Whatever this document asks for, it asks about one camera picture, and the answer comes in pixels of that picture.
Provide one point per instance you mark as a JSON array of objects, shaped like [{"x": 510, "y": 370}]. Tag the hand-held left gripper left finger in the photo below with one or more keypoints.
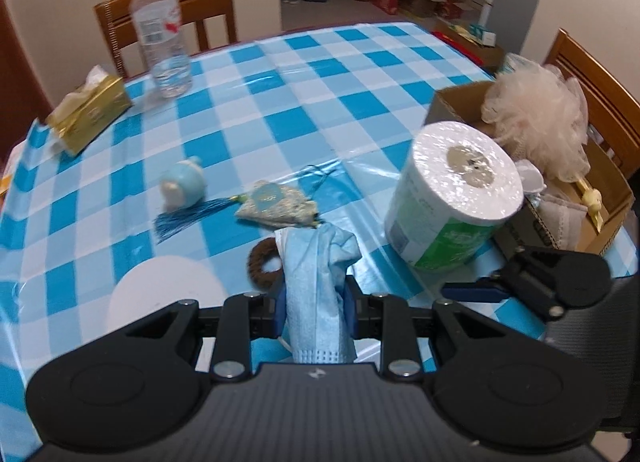
[{"x": 280, "y": 312}]

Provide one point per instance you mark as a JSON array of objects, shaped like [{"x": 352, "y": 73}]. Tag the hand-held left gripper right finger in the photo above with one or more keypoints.
[{"x": 350, "y": 312}]

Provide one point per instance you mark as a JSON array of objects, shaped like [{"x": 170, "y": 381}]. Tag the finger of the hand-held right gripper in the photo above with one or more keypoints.
[{"x": 475, "y": 292}]

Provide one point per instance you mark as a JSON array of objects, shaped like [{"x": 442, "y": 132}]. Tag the blue face mask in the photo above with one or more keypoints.
[{"x": 312, "y": 282}]

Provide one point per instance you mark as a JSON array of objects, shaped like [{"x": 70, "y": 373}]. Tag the beige cloth pouch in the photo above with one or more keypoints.
[{"x": 562, "y": 222}]

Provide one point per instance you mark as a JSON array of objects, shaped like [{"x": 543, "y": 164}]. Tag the cardboard box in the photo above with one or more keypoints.
[{"x": 460, "y": 104}]

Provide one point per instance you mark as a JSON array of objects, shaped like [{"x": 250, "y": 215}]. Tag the peach mesh bath loofah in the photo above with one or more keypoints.
[{"x": 540, "y": 111}]

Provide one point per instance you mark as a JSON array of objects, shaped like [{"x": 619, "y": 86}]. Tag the brown hair scrunchie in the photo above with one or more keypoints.
[{"x": 257, "y": 267}]

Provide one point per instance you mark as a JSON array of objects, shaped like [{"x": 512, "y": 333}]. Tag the wrapped toilet paper roll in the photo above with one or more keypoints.
[{"x": 450, "y": 192}]

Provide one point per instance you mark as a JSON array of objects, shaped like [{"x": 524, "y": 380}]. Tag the floral sachet with blue tassel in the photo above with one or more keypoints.
[{"x": 275, "y": 204}]

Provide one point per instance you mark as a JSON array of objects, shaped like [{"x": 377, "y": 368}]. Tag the clear jar with white lid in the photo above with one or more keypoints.
[{"x": 160, "y": 287}]

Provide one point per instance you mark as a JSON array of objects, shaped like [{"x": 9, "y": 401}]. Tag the small blue round toy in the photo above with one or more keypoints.
[{"x": 185, "y": 181}]

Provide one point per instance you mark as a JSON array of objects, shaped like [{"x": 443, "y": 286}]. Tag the blue white checked tablecloth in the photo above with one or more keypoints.
[{"x": 300, "y": 106}]

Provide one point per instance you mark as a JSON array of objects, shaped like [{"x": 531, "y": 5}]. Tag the small white teal box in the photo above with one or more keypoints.
[{"x": 482, "y": 35}]

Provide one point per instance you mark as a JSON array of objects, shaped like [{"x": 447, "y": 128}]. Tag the gold tissue pack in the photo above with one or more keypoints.
[{"x": 90, "y": 114}]

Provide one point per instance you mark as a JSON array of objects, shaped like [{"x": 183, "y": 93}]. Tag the clear plastic water bottle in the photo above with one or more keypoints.
[{"x": 160, "y": 36}]

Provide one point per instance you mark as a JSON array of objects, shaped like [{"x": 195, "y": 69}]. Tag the wooden door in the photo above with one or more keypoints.
[{"x": 17, "y": 81}]

